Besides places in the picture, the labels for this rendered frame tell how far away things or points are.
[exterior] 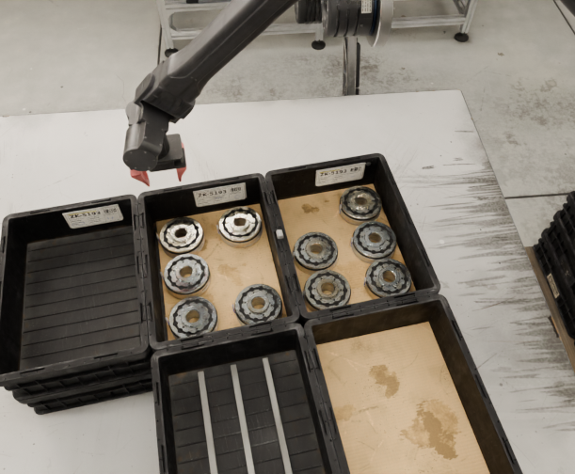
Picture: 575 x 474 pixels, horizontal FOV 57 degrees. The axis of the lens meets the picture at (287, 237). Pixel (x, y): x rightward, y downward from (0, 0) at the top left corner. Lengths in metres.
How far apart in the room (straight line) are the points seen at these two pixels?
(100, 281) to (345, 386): 0.60
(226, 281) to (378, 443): 0.47
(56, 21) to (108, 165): 2.07
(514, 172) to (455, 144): 1.02
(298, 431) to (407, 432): 0.21
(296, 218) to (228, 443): 0.55
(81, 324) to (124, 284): 0.13
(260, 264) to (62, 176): 0.72
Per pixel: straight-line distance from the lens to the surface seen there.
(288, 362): 1.14
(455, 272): 1.45
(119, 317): 1.24
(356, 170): 1.34
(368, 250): 1.25
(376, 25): 1.39
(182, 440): 1.12
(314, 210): 1.34
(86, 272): 1.32
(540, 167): 2.80
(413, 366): 1.17
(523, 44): 3.50
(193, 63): 0.85
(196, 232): 1.27
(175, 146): 1.05
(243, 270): 1.24
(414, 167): 1.64
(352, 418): 1.11
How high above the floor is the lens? 1.90
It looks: 56 degrees down
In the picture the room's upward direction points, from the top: straight up
